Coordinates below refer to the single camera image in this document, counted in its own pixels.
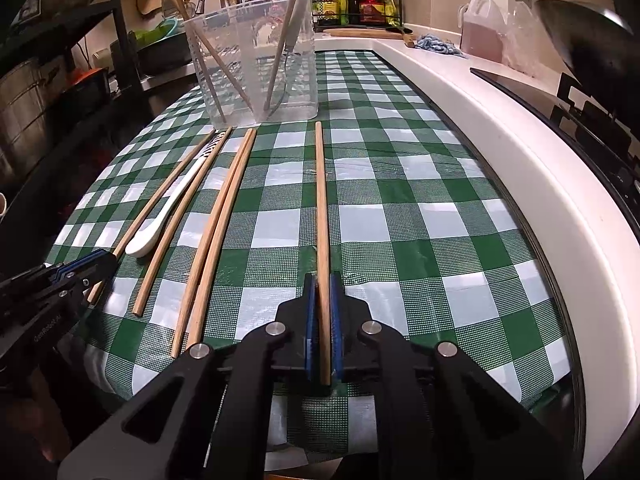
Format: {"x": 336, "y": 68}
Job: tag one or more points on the clear plastic utensil holder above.
{"x": 240, "y": 35}

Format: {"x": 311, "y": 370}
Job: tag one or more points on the black pot orange lid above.
{"x": 82, "y": 80}

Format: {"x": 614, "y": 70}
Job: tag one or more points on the black shelf rack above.
{"x": 125, "y": 50}

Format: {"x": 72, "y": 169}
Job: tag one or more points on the blue rag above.
{"x": 437, "y": 44}

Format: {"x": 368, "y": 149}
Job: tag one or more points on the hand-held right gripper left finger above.
{"x": 311, "y": 320}

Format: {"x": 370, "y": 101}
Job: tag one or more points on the blue colander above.
{"x": 172, "y": 26}

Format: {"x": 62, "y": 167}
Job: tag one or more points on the green checked tablecloth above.
{"x": 400, "y": 210}

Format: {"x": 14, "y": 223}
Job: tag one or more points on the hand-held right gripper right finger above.
{"x": 337, "y": 320}

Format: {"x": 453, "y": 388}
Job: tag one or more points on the black glass cooktop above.
{"x": 515, "y": 90}

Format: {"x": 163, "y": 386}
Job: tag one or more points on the black wok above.
{"x": 600, "y": 60}

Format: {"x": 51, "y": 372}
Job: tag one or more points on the steel stockpot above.
{"x": 25, "y": 110}

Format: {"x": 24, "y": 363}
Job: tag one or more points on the green bowl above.
{"x": 147, "y": 35}

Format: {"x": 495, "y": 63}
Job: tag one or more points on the black pan support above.
{"x": 590, "y": 110}

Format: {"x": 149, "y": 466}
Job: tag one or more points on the clear plastic bag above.
{"x": 525, "y": 45}

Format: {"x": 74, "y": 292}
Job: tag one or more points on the plastic oil jug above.
{"x": 480, "y": 35}

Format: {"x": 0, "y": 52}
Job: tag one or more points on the black cooking pot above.
{"x": 160, "y": 55}

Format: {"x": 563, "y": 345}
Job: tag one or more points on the round wooden cutting board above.
{"x": 360, "y": 32}

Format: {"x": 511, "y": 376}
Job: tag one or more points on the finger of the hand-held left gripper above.
{"x": 82, "y": 282}
{"x": 90, "y": 258}

